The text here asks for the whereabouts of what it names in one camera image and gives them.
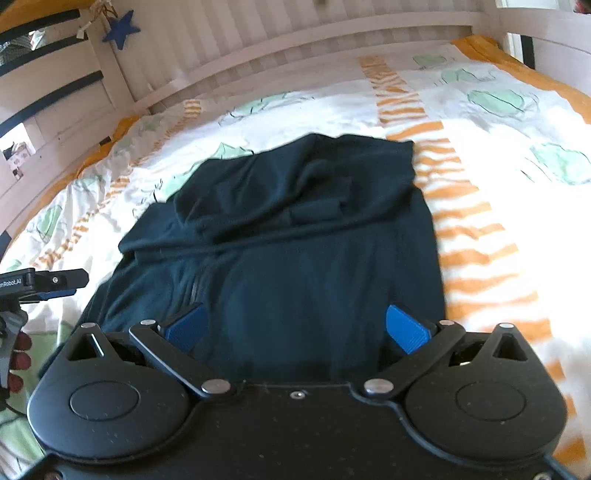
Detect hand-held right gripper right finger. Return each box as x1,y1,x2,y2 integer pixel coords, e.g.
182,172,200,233
359,303,539,400

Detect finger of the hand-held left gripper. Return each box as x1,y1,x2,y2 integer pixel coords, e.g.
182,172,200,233
36,269,89,301

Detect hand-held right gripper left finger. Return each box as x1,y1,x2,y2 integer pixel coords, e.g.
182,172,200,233
54,302,234,400

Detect black zip hoodie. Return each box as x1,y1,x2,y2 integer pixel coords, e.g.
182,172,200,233
39,133,446,384

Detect person's left hand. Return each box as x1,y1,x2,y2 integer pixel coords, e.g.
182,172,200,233
8,332,33,393

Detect white leaf print quilt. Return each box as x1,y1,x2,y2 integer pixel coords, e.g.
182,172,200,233
0,34,591,480

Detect blue star ornament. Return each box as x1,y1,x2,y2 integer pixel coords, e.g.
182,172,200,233
102,9,140,51

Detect white wooden bed frame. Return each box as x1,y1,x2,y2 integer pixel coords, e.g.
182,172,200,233
0,0,591,241

